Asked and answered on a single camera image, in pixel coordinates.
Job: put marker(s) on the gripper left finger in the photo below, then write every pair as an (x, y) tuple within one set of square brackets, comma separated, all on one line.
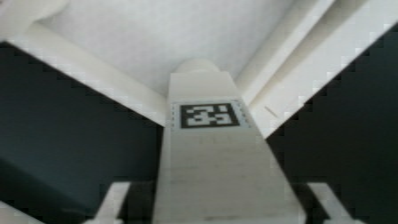
[(127, 204)]

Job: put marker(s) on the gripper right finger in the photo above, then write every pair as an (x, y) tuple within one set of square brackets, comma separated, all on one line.
[(326, 211)]

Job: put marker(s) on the white desk leg back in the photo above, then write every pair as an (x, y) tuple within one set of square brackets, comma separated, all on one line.
[(223, 186)]

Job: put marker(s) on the white desk leg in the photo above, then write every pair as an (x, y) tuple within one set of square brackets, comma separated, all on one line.
[(22, 12), (223, 186)]

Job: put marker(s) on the white desk top tray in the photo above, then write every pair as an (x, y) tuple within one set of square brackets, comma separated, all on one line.
[(117, 42)]

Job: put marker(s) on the white desk leg front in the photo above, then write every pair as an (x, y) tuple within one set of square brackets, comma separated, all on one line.
[(22, 12)]

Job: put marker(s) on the white front fence bar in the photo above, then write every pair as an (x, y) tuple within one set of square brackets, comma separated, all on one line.
[(353, 25)]

